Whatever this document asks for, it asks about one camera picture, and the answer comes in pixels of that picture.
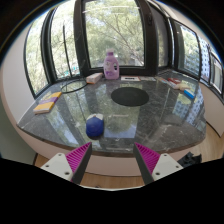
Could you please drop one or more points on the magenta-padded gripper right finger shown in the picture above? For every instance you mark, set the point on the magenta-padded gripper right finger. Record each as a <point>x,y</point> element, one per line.
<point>165,165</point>

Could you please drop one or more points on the small blue box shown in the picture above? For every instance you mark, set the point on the small blue box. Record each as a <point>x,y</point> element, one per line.
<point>189,93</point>

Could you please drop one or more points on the grey printed leaflet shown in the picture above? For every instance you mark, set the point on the grey printed leaflet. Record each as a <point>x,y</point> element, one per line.
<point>148,79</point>

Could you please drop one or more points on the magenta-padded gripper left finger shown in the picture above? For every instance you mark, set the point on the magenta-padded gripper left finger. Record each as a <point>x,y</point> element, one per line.
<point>58,165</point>

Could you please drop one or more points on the round black mouse pad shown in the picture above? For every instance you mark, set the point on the round black mouse pad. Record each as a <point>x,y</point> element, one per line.
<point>130,96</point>

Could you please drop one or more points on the orange and white carton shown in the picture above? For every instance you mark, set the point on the orange and white carton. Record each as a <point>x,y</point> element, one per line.
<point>94,78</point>

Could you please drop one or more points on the white card with dark print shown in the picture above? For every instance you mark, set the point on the white card with dark print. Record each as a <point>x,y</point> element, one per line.
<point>130,78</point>

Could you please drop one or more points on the blue and white computer mouse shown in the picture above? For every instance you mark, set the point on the blue and white computer mouse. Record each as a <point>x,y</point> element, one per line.
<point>94,127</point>

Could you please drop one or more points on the thick red book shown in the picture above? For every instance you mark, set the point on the thick red book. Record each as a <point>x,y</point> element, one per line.
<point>180,86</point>

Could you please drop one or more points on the purple detergent bottle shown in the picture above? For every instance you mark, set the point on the purple detergent bottle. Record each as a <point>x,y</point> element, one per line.
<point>111,68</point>

